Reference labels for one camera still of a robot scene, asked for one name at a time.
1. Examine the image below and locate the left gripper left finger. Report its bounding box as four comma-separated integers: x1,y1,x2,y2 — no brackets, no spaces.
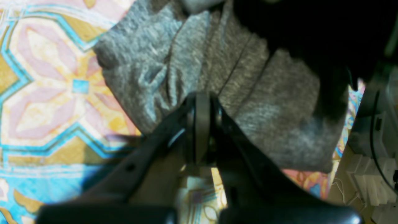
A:
35,93,202,224

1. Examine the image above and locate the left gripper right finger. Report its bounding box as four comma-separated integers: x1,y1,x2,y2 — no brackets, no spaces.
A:
202,93,364,224

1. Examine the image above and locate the grey t-shirt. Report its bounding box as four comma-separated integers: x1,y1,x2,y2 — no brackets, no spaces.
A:
93,0,349,173

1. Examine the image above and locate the patterned tablecloth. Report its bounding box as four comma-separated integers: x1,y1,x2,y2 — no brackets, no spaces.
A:
0,0,368,224

